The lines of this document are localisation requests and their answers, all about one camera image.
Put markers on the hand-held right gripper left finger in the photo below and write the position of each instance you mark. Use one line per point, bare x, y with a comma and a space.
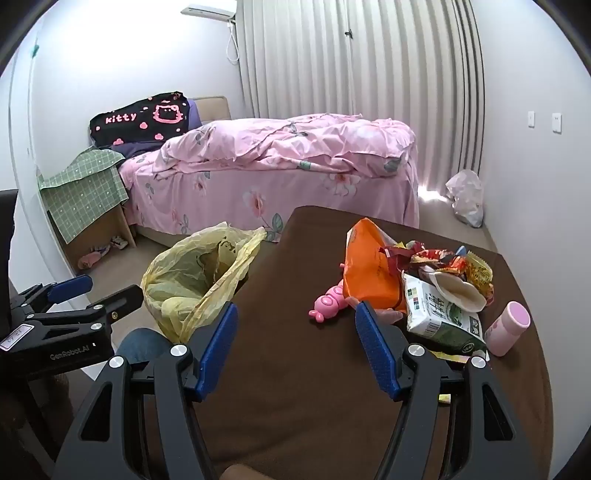
217, 350

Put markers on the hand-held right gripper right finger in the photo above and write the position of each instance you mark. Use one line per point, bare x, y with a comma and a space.
376, 355

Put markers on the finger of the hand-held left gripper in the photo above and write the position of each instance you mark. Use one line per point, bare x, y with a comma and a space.
69, 287
115, 307

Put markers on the yellow plastic bag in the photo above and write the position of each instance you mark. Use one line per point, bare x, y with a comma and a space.
161, 281

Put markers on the white green milk carton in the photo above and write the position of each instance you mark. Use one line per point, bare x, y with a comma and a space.
429, 318

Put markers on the orange snack bag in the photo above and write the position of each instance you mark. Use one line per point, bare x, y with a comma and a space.
369, 272

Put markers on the yellow snack wrapper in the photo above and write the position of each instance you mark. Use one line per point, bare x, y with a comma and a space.
480, 277

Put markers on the pink slipper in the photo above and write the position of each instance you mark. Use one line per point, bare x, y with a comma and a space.
90, 258

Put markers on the person's blue jeans leg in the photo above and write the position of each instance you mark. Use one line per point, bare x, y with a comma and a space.
138, 346

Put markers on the white sneaker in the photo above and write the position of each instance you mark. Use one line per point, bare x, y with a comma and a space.
119, 241

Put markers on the wooden nightstand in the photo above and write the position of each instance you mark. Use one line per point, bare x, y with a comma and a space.
99, 228

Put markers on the pink pig toy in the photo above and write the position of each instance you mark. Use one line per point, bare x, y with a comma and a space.
330, 300

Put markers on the small yellow wrapper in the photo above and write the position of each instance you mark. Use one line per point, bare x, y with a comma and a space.
455, 358

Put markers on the dark red wrapper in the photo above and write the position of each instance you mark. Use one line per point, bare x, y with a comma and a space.
392, 258

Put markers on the green checked cloth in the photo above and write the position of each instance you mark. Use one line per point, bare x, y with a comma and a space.
87, 184

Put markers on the pink bottle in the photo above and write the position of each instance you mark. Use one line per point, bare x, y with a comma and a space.
505, 330

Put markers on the bed with pink floral sheet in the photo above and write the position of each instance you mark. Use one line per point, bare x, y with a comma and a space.
231, 203

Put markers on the black Hello Kitty pillow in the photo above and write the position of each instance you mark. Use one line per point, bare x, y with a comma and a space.
138, 124

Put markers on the white plastic bag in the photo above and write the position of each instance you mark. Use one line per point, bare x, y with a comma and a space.
466, 198

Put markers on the pink floral duvet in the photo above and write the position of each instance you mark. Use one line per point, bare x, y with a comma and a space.
286, 143

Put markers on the beige headboard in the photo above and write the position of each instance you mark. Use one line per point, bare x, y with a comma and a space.
214, 108

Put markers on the grey striped curtain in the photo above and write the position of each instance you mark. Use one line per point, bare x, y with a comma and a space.
346, 69

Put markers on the white air conditioner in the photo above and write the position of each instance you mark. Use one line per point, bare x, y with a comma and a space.
207, 11

